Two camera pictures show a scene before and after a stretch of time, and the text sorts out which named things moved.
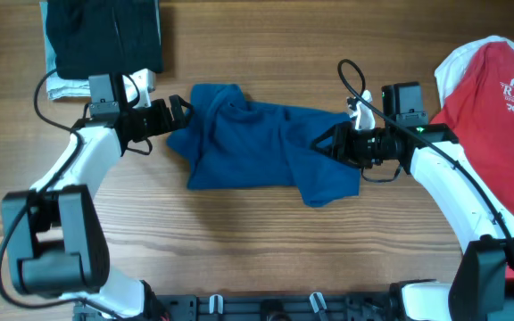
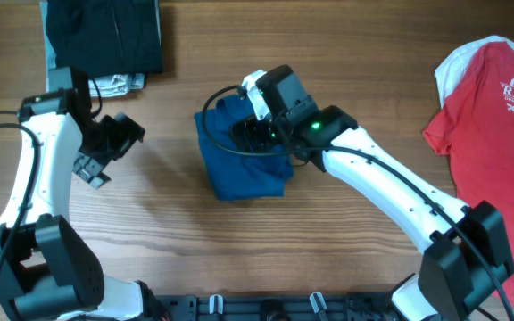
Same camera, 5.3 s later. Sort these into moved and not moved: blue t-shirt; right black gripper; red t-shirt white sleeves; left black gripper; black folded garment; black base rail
Moved: right black gripper; blue t-shirt; left black gripper
Not moved: black folded garment; black base rail; red t-shirt white sleeves
